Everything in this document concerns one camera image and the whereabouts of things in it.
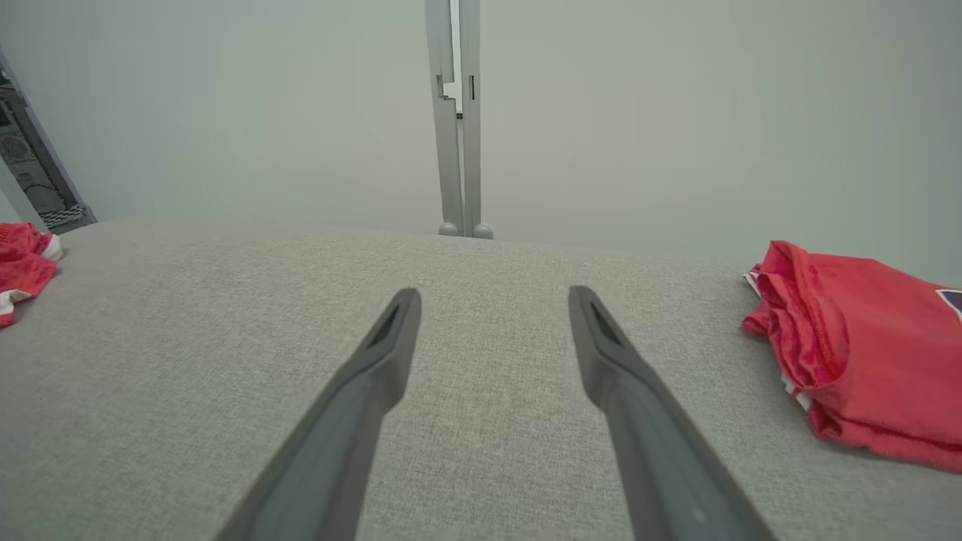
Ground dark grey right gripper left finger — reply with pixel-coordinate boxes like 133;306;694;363
214;288;422;541

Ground red white-sleeved t-shirt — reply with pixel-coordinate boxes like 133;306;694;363
742;240;962;473

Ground grey double partition post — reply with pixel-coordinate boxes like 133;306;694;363
425;0;495;240

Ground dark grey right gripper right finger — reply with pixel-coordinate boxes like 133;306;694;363
569;286;775;541

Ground red white-striped shorts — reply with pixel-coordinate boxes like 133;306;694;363
0;222;62;328

